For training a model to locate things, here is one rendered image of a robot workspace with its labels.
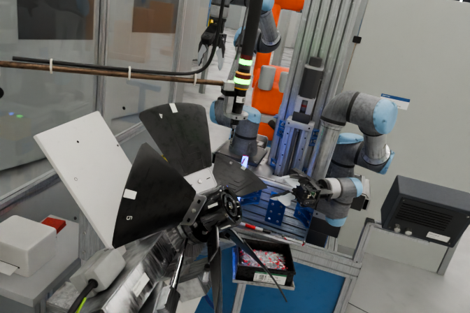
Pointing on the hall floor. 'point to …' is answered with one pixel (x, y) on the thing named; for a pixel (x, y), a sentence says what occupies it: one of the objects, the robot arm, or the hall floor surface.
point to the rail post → (344, 295)
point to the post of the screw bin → (238, 297)
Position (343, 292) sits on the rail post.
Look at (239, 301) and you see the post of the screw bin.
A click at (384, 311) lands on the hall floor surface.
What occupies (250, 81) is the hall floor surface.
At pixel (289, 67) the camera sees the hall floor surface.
